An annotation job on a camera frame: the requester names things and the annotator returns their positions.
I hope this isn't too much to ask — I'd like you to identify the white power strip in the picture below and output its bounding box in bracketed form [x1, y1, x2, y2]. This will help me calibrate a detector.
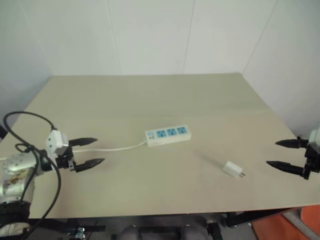
[145, 124, 193, 148]

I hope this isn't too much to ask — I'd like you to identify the dark rounded shape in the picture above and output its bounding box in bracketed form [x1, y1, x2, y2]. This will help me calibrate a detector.
[119, 224, 141, 240]

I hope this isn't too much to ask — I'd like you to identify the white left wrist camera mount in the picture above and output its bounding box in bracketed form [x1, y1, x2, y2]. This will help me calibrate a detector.
[45, 129, 70, 159]

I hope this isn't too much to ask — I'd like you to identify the orange object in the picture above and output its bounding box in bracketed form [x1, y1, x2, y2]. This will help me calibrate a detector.
[251, 203, 320, 240]

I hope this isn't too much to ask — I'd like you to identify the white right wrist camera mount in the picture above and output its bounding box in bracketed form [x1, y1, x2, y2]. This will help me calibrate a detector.
[308, 126, 320, 152]

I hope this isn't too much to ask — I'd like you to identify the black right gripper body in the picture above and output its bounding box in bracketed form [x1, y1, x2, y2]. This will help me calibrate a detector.
[296, 135, 320, 181]

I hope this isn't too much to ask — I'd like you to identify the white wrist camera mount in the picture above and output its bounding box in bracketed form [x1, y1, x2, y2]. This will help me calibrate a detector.
[308, 126, 320, 152]
[45, 129, 70, 159]

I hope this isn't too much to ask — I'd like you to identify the white power cable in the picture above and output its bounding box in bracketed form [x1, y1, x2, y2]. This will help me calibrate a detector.
[0, 140, 148, 161]

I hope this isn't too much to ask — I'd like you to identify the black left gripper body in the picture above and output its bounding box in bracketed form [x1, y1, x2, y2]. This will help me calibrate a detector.
[56, 146, 78, 173]

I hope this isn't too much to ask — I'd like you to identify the black metal table frame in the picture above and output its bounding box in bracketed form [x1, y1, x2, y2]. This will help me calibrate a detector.
[26, 208, 303, 240]

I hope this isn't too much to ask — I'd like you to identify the white plug adapter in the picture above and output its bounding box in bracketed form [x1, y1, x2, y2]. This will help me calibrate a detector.
[223, 160, 247, 180]

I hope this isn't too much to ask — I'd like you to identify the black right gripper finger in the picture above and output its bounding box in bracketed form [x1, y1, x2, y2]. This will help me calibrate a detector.
[266, 160, 305, 179]
[275, 138, 301, 150]

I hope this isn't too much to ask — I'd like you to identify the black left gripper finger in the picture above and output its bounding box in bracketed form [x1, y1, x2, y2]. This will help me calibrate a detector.
[74, 158, 106, 174]
[67, 137, 99, 149]

